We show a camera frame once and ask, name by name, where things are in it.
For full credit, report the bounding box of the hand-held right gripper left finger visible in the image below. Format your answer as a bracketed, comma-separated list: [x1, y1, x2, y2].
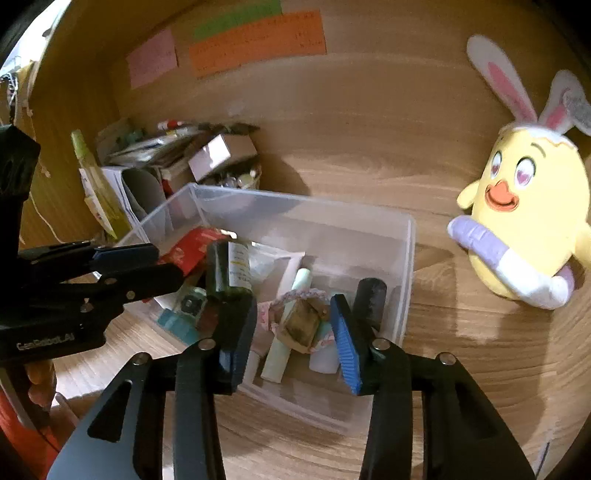
[46, 293, 259, 480]

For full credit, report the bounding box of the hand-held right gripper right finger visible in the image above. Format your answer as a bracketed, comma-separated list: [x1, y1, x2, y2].
[329, 294, 536, 480]

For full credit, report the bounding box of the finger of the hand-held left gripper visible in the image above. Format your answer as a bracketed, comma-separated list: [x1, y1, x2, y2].
[69, 264, 185, 320]
[18, 241, 160, 283]

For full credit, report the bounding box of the pink cloth roll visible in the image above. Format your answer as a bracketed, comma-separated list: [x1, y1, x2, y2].
[253, 300, 279, 357]

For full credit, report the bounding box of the small brown jar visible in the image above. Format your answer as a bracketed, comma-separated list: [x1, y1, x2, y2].
[281, 299, 329, 355]

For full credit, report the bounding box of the small green packet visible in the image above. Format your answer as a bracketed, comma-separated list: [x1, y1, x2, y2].
[174, 282, 208, 325]

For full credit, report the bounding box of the teal tube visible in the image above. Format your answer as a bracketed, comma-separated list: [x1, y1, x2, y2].
[157, 308, 200, 345]

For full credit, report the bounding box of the red paper packet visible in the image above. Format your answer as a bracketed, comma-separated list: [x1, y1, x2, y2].
[159, 227, 228, 278]

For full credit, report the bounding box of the pink white braided hair tie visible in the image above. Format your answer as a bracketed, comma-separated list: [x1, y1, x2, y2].
[268, 287, 329, 334]

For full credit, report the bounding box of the dark green glass bottle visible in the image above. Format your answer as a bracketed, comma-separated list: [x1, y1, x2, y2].
[203, 240, 256, 324]

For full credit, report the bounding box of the mint green tube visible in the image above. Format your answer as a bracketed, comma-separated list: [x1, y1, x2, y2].
[261, 268, 315, 384]

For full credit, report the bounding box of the clear plastic storage bin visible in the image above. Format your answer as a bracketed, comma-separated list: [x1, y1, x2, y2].
[113, 182, 416, 437]

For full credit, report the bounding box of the person's left forearm orange sleeve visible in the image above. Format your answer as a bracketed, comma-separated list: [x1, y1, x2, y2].
[0, 392, 63, 468]

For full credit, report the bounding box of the person's left hand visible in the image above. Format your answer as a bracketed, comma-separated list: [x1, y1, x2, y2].
[27, 359, 59, 412]

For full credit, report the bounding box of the dark blue bottle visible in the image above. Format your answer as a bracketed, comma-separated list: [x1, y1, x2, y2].
[353, 277, 389, 334]

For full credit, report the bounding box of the white folded paper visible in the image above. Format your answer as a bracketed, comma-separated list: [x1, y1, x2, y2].
[102, 166, 168, 223]

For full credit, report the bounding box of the yellow green spray bottle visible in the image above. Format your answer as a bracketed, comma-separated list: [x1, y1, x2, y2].
[71, 130, 133, 237]

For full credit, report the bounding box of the clutter pile of boxes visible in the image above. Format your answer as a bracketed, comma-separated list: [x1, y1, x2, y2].
[97, 119, 259, 172]

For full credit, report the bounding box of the white cardboard box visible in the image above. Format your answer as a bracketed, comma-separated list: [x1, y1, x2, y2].
[187, 134, 259, 184]

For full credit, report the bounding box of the pink sticky note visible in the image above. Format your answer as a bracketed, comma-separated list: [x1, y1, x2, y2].
[127, 27, 179, 90]

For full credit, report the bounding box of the yellow chick plush toy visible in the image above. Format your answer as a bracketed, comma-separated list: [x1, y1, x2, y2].
[447, 34, 591, 310]

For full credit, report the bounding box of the orange sticky note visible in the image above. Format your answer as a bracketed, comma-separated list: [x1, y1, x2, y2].
[188, 10, 328, 79]

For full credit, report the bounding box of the green sticky note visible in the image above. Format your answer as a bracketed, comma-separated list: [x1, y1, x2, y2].
[193, 0, 283, 40]

